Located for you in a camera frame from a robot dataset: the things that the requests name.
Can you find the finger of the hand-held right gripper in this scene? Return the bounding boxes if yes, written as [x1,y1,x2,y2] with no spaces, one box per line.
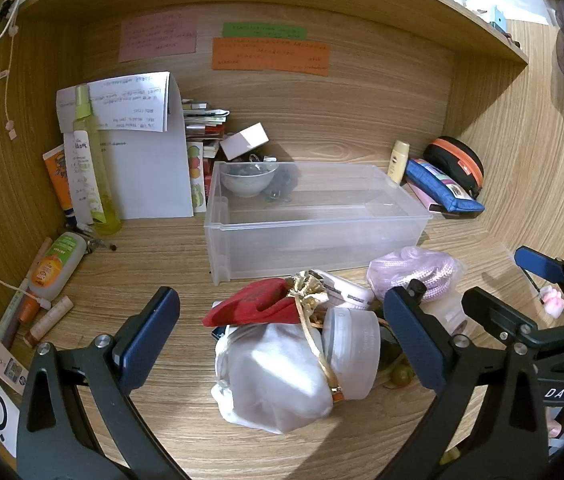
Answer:
[514,246,564,321]
[462,287,540,346]

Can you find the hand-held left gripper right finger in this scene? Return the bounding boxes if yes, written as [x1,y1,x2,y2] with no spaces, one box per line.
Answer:
[377,279,550,480]

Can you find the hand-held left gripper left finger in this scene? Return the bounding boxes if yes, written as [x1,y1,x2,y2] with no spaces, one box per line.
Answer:
[16,286,197,480]

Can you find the olive brown ball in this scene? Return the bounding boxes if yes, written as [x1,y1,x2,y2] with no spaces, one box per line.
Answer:
[391,360,415,388]

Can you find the pink rope bundle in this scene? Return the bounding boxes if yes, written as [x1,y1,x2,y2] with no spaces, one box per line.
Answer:
[366,246,465,303]

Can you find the grey-white cloth pouch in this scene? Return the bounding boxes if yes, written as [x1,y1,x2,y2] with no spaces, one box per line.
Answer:
[211,322,335,435]

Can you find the clear plastic storage bin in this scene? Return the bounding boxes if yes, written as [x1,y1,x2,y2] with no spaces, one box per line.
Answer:
[204,160,434,287]

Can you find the wooden desktop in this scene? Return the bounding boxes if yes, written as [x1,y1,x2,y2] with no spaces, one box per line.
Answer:
[0,200,564,480]

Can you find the pink paw toy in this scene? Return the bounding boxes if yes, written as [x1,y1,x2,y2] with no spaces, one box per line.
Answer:
[539,285,564,317]

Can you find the pale pink container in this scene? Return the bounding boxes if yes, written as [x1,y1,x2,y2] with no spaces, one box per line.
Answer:
[429,287,469,335]

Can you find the translucent plastic jar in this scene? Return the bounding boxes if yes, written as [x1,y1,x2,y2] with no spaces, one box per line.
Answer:
[319,307,381,401]

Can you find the beige lip balm stick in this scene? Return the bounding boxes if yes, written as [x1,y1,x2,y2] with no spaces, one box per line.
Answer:
[24,296,73,348]

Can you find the black metal clip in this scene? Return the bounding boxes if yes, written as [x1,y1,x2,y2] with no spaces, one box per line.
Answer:
[62,222,117,253]

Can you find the white bottle with orange label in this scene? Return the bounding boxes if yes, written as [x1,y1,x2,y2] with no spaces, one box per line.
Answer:
[26,231,88,311]

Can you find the orange marker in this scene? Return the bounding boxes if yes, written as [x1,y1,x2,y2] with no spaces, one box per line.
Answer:
[16,295,38,326]

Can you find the blue fabric pouch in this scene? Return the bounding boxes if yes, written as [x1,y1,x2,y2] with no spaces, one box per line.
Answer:
[404,158,485,213]

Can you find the pink flat case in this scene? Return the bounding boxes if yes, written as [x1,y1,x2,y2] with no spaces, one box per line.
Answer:
[406,180,483,220]

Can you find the black orange zipper case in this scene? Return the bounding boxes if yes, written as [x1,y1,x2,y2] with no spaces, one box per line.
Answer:
[422,136,485,201]

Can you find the green pen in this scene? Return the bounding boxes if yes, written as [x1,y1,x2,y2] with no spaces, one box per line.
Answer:
[0,280,30,346]

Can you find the yellow-green spray bottle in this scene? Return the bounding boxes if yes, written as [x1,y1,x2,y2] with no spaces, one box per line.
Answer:
[72,84,123,236]

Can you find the fruit printed card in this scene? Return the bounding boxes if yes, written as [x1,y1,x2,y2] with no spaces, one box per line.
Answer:
[185,141,207,211]

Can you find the folded white paper sheet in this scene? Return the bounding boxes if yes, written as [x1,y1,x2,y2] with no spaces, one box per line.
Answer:
[56,71,195,221]

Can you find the small pale yellow bottle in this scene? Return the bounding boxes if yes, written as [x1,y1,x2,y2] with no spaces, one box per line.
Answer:
[387,140,411,186]

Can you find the white ceramic bowl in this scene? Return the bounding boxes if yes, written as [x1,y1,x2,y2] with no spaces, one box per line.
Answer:
[219,160,279,198]

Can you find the orange tube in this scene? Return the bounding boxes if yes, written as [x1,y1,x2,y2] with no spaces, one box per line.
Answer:
[42,144,75,218]

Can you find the dark fuzzy object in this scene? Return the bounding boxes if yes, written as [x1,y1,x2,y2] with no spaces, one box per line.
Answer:
[264,162,303,203]

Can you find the small white box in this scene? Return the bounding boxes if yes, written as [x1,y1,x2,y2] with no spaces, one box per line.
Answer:
[218,122,269,161]

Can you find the stack of booklets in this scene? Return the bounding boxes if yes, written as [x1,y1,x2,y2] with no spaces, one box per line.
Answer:
[182,100,231,211]

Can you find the small blue object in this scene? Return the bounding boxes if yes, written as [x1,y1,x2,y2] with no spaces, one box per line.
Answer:
[487,5,508,33]

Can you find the pink paper note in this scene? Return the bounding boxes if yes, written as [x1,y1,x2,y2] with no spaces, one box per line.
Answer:
[118,10,199,63]

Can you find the orange paper note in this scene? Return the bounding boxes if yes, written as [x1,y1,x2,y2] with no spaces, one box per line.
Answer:
[212,37,331,77]

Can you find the green paper note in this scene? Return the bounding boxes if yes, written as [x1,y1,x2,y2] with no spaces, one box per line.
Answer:
[222,22,309,41]

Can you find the gold ribbon cord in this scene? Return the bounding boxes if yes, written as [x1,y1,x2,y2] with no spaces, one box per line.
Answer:
[284,270,347,403]

